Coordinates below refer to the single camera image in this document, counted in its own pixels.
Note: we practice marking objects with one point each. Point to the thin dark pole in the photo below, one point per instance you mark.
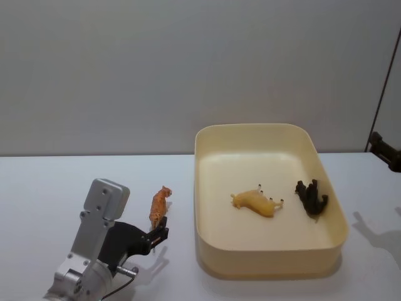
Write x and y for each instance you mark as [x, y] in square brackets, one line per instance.
[381, 75]

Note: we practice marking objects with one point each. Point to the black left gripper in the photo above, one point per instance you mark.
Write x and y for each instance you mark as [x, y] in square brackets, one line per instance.
[120, 239]

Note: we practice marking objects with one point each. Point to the yellow toy animal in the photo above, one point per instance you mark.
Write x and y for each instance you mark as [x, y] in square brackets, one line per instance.
[255, 203]

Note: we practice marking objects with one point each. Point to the dark brown toy animal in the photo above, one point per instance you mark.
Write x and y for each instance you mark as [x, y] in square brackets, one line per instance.
[311, 197]

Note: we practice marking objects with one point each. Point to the cream plastic tray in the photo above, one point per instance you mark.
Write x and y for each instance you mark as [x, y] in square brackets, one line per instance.
[266, 200]

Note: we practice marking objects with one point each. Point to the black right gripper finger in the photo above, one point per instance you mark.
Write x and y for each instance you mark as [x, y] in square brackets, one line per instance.
[383, 150]

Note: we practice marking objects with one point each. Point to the orange striped tiger toy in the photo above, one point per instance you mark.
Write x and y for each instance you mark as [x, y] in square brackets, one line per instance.
[158, 205]

